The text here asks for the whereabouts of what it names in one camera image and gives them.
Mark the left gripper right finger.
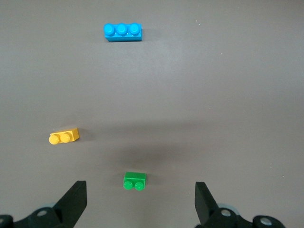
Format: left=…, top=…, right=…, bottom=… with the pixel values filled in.
left=194, top=181, right=285, bottom=228

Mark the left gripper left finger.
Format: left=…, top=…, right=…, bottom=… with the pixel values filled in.
left=0, top=180, right=87, bottom=228

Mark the yellow two-stud block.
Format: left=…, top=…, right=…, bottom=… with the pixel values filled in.
left=48, top=127, right=80, bottom=145

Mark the green two-stud block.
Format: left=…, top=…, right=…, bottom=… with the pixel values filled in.
left=123, top=171, right=147, bottom=191

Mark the blue three-stud block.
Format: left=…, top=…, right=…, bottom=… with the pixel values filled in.
left=103, top=22, right=143, bottom=43

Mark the brown table mat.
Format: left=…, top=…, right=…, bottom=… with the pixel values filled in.
left=0, top=0, right=304, bottom=228

